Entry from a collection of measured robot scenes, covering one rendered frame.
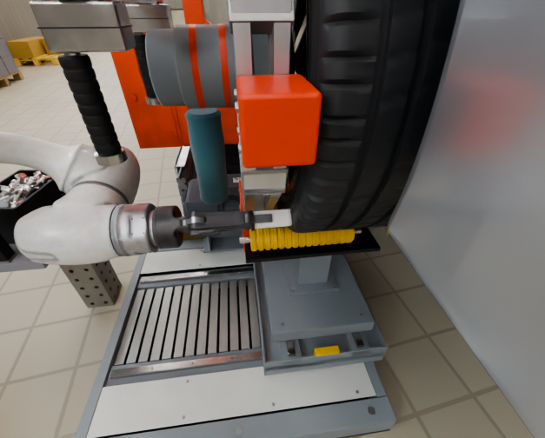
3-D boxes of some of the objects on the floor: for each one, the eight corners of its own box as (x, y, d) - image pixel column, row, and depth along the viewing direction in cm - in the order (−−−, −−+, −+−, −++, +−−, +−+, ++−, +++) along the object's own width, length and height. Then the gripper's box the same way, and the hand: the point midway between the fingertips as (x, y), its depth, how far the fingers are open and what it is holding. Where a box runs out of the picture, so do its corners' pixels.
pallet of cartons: (39, 58, 647) (29, 36, 622) (77, 56, 663) (69, 36, 638) (16, 66, 554) (3, 42, 529) (60, 64, 570) (50, 41, 545)
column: (114, 305, 110) (66, 222, 85) (88, 308, 109) (31, 225, 84) (122, 285, 118) (80, 204, 92) (96, 288, 117) (48, 206, 91)
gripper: (168, 249, 54) (287, 240, 57) (143, 248, 41) (299, 235, 44) (166, 212, 55) (284, 203, 58) (142, 199, 42) (295, 189, 45)
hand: (272, 219), depth 50 cm, fingers closed, pressing on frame
